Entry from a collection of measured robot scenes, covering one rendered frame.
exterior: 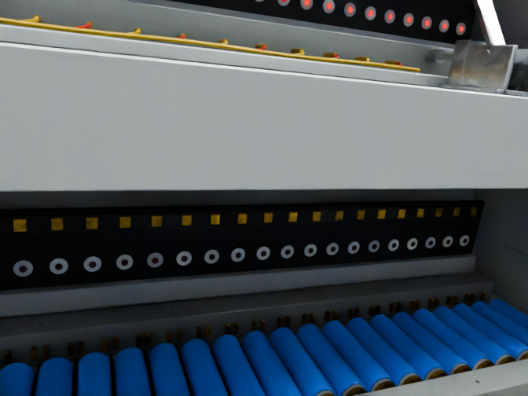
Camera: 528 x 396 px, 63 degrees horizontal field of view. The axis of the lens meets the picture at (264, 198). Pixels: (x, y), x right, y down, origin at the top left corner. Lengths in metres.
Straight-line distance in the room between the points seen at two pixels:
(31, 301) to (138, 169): 0.18
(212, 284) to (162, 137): 0.19
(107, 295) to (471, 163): 0.24
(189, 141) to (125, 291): 0.18
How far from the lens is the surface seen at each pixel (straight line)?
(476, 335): 0.37
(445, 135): 0.21
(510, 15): 0.51
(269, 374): 0.28
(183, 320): 0.31
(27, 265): 0.32
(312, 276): 0.36
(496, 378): 0.32
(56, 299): 0.32
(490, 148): 0.23
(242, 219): 0.32
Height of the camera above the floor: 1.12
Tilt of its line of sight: level
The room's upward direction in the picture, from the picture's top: 1 degrees counter-clockwise
